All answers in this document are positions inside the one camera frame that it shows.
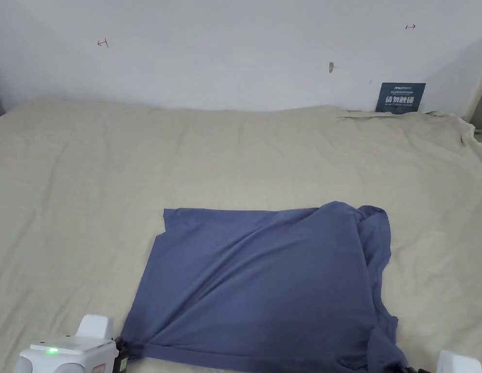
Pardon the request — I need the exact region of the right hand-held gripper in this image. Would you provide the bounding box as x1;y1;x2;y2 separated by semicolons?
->
399;350;482;373

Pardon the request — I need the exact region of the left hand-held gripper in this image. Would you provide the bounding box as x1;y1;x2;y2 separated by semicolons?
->
13;314;132;373

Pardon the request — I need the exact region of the dark blue shirt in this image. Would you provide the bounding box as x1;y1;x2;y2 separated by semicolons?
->
120;201;409;373

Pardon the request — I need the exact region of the bed with beige sheet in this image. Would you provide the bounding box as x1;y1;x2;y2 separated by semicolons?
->
0;97;482;373

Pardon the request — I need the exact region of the dark blue sign card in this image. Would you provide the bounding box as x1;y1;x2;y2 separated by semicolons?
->
375;82;427;115

